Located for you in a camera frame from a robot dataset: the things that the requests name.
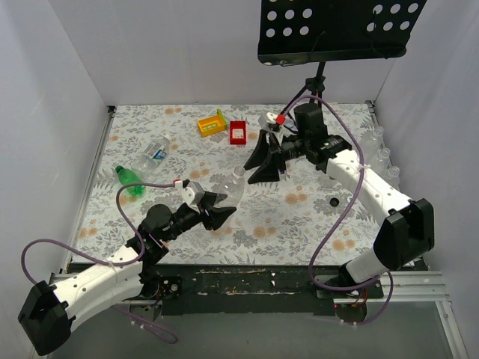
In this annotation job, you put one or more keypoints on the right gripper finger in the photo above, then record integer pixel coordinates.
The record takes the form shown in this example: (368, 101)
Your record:
(260, 151)
(268, 171)

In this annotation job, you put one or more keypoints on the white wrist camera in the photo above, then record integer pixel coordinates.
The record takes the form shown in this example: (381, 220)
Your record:
(191, 190)
(268, 122)

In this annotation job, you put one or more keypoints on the green plastic bottle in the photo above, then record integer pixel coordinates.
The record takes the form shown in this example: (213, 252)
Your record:
(126, 177)

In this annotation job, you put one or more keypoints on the floral tablecloth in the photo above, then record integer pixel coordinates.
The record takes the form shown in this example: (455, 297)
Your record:
(282, 223)

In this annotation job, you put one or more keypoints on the small clear upright bottle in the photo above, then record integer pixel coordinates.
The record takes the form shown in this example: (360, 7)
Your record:
(326, 181)

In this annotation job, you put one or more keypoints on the black music stand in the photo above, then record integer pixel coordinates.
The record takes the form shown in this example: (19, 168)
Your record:
(300, 32)

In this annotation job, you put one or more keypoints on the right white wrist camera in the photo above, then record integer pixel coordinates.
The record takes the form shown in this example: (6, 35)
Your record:
(268, 122)

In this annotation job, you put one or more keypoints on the black bottle cap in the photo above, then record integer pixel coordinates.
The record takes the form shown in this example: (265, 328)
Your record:
(334, 202)

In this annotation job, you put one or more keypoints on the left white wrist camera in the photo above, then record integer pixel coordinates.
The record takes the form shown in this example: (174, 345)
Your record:
(191, 190)

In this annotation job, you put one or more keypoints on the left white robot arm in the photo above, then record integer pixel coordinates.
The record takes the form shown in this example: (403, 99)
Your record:
(52, 312)

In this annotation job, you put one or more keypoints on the red plastic box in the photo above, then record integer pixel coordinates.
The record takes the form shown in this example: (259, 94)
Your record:
(237, 132)

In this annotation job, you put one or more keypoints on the clear bottle by wall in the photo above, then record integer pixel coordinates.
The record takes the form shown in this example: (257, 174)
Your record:
(371, 140)

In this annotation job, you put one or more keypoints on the clear bottle blue label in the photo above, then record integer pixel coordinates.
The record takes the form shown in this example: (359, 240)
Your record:
(152, 156)

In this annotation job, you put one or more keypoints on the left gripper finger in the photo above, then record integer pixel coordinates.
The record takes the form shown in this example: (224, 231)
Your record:
(213, 199)
(218, 216)

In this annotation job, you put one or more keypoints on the clear Pepsi bottle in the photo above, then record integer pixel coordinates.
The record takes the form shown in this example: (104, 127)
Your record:
(290, 125)

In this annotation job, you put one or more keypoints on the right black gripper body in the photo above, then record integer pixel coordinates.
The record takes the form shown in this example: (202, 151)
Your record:
(279, 155)

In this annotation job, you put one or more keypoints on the yellow plastic box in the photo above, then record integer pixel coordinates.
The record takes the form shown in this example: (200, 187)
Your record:
(212, 125)

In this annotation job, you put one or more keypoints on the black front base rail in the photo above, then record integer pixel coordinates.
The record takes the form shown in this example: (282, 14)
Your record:
(176, 290)

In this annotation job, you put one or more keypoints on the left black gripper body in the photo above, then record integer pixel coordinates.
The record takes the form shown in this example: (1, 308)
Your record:
(206, 213)

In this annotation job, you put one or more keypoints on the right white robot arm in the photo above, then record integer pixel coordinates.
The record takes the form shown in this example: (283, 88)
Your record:
(406, 225)

